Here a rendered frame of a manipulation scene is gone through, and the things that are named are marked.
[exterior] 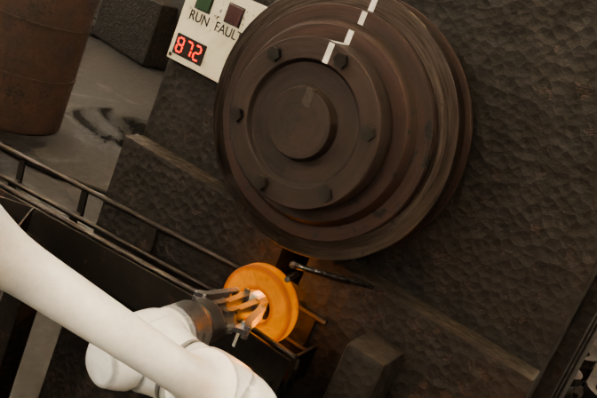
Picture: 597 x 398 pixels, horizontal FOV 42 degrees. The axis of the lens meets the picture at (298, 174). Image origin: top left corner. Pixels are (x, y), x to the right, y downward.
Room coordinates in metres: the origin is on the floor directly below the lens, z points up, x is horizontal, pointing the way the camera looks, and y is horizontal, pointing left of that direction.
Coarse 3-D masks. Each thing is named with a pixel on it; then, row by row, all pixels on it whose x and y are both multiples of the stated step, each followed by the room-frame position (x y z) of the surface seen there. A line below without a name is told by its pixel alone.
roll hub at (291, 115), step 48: (288, 48) 1.26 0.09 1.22; (336, 48) 1.22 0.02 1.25; (240, 96) 1.28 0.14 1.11; (288, 96) 1.24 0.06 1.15; (336, 96) 1.22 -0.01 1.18; (384, 96) 1.21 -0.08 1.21; (240, 144) 1.27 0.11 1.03; (288, 144) 1.22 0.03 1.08; (336, 144) 1.21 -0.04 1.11; (384, 144) 1.19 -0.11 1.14; (288, 192) 1.22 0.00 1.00; (336, 192) 1.18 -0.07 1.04
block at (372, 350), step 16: (368, 336) 1.26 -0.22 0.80; (352, 352) 1.20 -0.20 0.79; (368, 352) 1.20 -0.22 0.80; (384, 352) 1.22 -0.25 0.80; (400, 352) 1.25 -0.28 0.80; (352, 368) 1.20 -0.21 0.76; (368, 368) 1.19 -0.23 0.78; (384, 368) 1.18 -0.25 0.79; (336, 384) 1.20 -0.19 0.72; (352, 384) 1.19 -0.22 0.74; (368, 384) 1.18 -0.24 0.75; (384, 384) 1.21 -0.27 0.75
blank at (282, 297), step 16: (240, 272) 1.34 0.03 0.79; (256, 272) 1.32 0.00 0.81; (272, 272) 1.32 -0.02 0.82; (224, 288) 1.35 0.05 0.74; (240, 288) 1.33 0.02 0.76; (256, 288) 1.32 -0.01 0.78; (272, 288) 1.31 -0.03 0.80; (288, 288) 1.31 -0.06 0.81; (272, 304) 1.30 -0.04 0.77; (288, 304) 1.29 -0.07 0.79; (272, 320) 1.30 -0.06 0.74; (288, 320) 1.28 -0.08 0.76; (272, 336) 1.29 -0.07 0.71
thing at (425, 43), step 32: (288, 0) 1.37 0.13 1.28; (320, 0) 1.34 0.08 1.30; (352, 0) 1.32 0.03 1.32; (384, 0) 1.30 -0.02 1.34; (256, 32) 1.39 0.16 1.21; (416, 32) 1.26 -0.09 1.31; (224, 64) 1.41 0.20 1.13; (448, 64) 1.24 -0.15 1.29; (224, 96) 1.40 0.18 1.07; (448, 96) 1.22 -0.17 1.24; (448, 128) 1.22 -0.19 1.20; (224, 160) 1.37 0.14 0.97; (448, 160) 1.21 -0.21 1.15; (256, 224) 1.33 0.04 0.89; (416, 224) 1.21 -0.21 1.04; (320, 256) 1.27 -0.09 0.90; (352, 256) 1.24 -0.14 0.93
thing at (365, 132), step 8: (272, 48) 1.26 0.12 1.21; (272, 56) 1.26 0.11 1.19; (280, 56) 1.26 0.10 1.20; (336, 56) 1.21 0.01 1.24; (344, 56) 1.21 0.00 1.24; (336, 64) 1.21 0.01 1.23; (344, 64) 1.20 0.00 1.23; (232, 112) 1.27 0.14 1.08; (240, 112) 1.27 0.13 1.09; (368, 128) 1.17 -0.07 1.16; (368, 136) 1.17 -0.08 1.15; (264, 176) 1.24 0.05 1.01; (256, 184) 1.23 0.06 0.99; (264, 184) 1.23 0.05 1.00; (320, 192) 1.18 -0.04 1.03; (328, 192) 1.18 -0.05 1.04; (328, 200) 1.18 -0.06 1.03
